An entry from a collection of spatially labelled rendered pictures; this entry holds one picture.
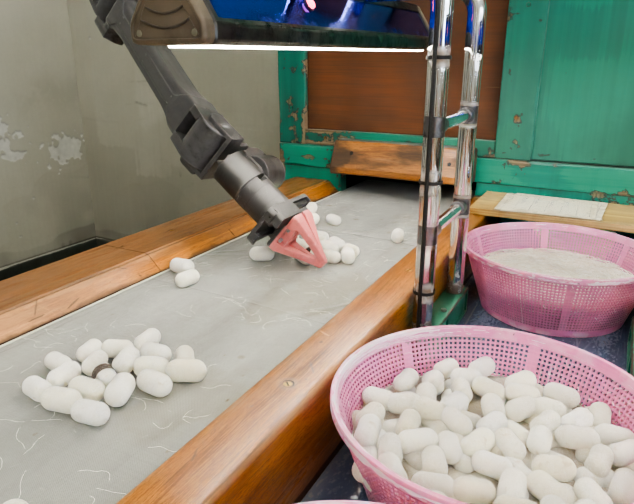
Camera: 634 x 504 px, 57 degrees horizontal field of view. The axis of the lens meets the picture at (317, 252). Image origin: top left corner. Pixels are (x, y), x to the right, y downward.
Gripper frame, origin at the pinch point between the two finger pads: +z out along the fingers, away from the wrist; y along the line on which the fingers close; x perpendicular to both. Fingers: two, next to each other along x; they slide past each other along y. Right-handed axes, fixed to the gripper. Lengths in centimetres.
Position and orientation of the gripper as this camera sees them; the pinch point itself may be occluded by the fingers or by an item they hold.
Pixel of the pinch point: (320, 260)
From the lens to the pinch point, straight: 82.3
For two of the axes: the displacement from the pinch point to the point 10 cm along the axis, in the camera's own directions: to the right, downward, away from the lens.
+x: -5.6, 6.4, 5.2
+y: 4.7, -2.8, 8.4
